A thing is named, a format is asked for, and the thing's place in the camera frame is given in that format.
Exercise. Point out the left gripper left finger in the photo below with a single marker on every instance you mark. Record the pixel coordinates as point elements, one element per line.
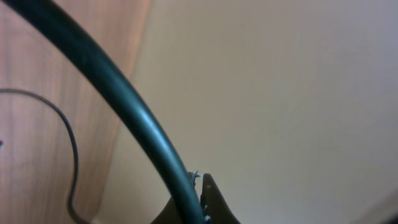
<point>169,214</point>

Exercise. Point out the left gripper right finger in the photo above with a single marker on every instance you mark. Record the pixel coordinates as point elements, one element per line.
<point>215,208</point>

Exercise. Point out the cardboard box wall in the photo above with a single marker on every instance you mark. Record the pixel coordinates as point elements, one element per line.
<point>291,106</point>

